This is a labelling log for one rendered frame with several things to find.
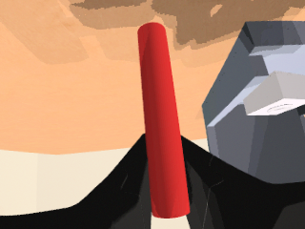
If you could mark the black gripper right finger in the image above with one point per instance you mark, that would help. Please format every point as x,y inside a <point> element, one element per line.
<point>222,197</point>

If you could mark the red peg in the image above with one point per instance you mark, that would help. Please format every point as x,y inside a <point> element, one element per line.
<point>168,183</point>

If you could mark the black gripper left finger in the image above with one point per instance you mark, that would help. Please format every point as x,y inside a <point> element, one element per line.
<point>121,201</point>

